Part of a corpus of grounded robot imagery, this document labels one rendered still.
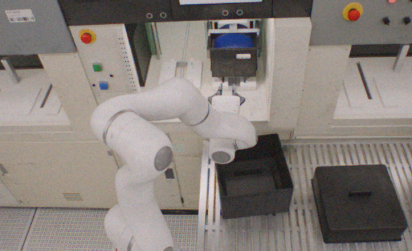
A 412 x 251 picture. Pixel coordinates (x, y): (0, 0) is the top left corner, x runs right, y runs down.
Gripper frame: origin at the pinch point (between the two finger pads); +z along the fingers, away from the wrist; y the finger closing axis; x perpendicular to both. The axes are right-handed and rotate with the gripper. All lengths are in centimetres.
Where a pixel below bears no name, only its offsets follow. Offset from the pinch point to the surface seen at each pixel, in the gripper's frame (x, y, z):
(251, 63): -16.0, 8.4, 35.0
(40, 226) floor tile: -119, -122, -3
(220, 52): -9.0, -5.3, 34.1
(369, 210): -33, 54, -29
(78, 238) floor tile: -119, -94, -9
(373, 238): -41, 56, -36
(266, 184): -42.0, 16.3, -13.2
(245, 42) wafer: -11.6, 5.7, 44.8
